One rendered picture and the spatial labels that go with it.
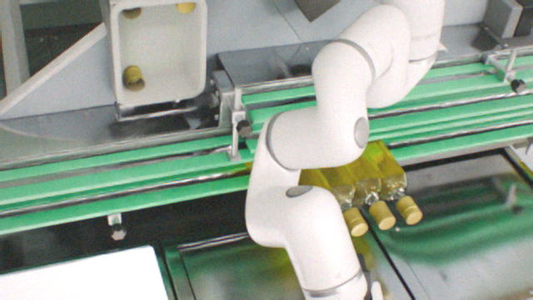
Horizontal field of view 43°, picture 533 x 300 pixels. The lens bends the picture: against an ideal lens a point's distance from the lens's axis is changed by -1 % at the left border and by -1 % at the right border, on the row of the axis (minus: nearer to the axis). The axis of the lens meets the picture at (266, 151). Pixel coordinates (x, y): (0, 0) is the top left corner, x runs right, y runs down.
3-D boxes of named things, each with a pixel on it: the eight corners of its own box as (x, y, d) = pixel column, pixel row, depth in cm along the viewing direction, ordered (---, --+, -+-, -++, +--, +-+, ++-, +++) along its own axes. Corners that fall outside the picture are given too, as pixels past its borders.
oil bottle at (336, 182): (290, 148, 147) (329, 217, 132) (293, 128, 143) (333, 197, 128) (314, 145, 148) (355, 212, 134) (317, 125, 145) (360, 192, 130)
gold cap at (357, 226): (340, 222, 130) (349, 238, 127) (343, 208, 127) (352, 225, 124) (356, 218, 131) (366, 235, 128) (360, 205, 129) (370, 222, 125)
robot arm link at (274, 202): (405, 233, 95) (329, 230, 106) (358, 92, 90) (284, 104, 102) (332, 294, 85) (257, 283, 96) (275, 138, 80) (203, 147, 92)
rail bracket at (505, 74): (475, 60, 149) (510, 95, 140) (485, 32, 144) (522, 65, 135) (490, 58, 150) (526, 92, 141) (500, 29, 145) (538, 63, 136)
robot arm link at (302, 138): (302, 47, 99) (241, 100, 91) (373, 29, 89) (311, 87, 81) (343, 125, 104) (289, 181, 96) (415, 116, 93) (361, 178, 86)
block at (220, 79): (206, 108, 140) (216, 129, 135) (207, 71, 134) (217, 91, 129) (223, 107, 141) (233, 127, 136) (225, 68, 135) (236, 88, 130)
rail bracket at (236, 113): (216, 137, 137) (235, 177, 128) (219, 67, 126) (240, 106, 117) (231, 134, 137) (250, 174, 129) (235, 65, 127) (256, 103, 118)
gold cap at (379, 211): (367, 215, 131) (377, 232, 128) (371, 202, 129) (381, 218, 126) (383, 212, 132) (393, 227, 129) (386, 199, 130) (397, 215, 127)
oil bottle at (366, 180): (315, 143, 148) (356, 211, 133) (318, 123, 145) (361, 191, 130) (338, 139, 150) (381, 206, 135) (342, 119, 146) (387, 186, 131)
